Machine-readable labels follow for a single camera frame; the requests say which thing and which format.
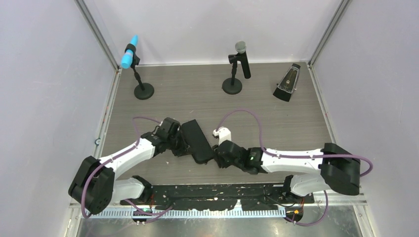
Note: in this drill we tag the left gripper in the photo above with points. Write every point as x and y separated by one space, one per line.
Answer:
184 149

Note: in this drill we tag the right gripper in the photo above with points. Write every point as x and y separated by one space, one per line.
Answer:
219 159

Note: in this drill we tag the black zipper tool case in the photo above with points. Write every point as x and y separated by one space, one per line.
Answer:
199 147

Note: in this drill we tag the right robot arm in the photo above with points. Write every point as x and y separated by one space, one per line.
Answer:
329 168

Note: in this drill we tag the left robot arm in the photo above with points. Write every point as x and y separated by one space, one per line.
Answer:
96 183

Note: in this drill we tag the left black microphone stand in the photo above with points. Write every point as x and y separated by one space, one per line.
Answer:
144 90

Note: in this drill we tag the black microphone stand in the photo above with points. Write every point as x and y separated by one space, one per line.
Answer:
232 85
144 90

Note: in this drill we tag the right black microphone stand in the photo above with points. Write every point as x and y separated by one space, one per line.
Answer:
232 85

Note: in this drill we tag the blue microphone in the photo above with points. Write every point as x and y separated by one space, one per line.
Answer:
130 53

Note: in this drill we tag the black metronome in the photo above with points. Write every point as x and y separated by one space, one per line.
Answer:
286 87

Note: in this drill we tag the black grey microphone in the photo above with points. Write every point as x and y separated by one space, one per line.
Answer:
240 47

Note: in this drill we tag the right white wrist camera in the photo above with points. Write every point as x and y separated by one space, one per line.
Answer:
222 134

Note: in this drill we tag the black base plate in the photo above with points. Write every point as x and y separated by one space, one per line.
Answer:
215 197

